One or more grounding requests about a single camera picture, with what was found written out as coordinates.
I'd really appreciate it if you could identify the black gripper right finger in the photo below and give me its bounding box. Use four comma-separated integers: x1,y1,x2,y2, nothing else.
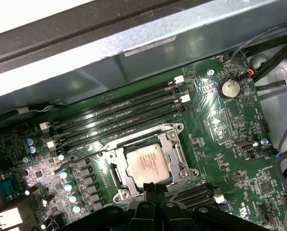
155,184,275,231

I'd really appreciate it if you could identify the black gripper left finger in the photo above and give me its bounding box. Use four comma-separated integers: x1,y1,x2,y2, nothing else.
58,182,159,231

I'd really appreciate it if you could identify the silver CPU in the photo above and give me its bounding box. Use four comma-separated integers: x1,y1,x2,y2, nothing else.
125,143,172,188

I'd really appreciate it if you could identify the metal locking lever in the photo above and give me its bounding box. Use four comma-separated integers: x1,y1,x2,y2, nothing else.
52,153,104,174
168,178,191,202

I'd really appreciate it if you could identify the black RAM slot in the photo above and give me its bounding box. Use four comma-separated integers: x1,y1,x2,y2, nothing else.
180,193,225,212
47,94,191,150
39,75,185,132
55,105,186,157
49,85,186,140
173,189,215,205
167,182,209,199

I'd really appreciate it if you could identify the CPU socket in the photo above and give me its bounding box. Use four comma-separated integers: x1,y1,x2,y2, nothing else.
96,122,200,203

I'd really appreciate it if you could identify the green motherboard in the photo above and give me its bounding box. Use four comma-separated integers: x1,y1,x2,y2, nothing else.
0,54,287,231

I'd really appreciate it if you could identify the internal USB port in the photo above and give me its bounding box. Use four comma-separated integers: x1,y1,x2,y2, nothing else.
235,141,254,154

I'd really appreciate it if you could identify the round coin battery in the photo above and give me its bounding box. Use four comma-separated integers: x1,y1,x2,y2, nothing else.
217,78,241,99

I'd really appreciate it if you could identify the black PC case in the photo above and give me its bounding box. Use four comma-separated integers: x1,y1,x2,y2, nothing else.
0,0,287,231

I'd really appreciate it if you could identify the thin dark wire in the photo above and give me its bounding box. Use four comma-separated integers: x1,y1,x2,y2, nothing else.
230,25,287,70

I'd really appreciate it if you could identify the thick black cable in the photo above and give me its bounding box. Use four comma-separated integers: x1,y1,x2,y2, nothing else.
244,33,287,91

